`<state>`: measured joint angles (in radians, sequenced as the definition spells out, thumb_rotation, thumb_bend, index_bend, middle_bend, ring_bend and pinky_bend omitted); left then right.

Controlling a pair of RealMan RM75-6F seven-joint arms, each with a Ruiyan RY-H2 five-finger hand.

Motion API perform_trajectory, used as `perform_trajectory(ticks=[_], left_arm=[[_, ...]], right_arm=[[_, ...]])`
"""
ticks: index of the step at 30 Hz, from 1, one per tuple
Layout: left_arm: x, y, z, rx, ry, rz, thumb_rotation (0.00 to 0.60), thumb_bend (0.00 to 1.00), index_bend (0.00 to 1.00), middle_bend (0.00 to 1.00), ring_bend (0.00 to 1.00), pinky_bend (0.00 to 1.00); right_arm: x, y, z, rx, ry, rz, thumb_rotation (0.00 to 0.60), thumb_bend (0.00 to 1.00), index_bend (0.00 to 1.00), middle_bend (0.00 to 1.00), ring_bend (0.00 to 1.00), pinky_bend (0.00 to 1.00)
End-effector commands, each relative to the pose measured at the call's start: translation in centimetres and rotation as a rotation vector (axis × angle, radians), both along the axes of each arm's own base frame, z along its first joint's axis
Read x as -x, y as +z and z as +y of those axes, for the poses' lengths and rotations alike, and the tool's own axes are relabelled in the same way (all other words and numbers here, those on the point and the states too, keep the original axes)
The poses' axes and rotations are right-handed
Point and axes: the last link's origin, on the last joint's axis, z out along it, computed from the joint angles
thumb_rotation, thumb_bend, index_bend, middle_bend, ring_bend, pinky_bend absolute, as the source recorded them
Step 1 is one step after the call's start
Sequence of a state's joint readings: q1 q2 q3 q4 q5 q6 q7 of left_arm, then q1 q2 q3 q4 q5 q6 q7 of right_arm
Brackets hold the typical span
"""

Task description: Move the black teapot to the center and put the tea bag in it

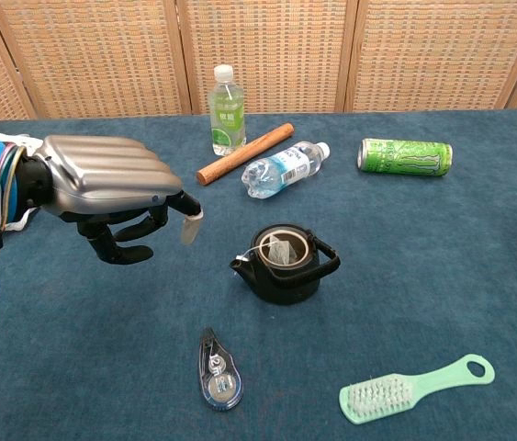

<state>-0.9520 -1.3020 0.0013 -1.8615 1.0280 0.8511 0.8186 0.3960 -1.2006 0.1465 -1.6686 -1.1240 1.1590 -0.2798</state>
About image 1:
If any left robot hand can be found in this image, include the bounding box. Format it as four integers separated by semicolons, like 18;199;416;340
15;134;205;266

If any tea bag with green tag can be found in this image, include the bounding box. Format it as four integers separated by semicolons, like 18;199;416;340
233;233;303;267

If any black teapot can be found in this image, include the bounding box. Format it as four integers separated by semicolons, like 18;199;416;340
229;223;342;306

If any brown wooden stick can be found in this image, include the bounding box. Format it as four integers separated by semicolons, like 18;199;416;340
196;122;296;187

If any green label drink bottle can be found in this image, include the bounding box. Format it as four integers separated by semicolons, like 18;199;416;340
208;64;247;157

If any blue label water bottle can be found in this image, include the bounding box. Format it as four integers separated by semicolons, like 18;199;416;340
240;141;332;200

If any woven rattan folding screen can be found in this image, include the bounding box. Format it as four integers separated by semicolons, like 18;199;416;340
0;0;517;123

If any correction tape dispenser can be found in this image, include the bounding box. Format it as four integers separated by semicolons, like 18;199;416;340
197;327;244;412

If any green energy drink can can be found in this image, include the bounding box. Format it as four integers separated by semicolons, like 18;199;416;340
356;138;454;177

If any blue carpet table cover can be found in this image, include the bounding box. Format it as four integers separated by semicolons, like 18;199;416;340
0;107;517;441

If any mint green brush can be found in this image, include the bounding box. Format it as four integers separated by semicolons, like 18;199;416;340
338;353;496;425

